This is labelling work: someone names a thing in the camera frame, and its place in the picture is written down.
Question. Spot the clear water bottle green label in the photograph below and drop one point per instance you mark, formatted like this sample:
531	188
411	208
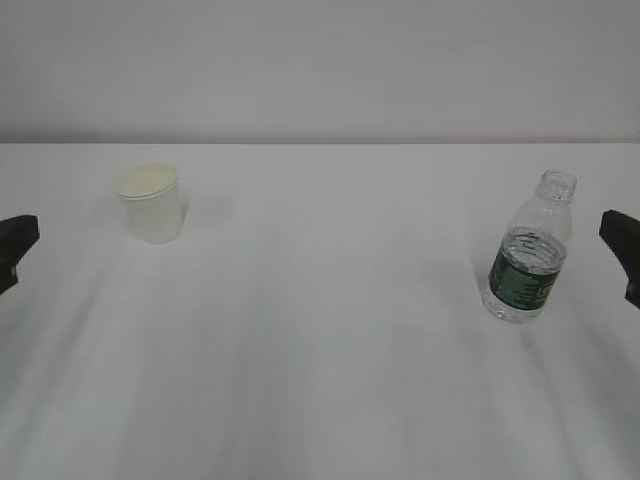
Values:
532	251

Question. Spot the white paper cup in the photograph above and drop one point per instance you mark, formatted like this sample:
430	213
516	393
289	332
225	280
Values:
151	199

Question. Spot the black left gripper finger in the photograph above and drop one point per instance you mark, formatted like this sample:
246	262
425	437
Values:
17	236

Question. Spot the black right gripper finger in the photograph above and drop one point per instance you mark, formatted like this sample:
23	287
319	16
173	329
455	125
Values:
621	233

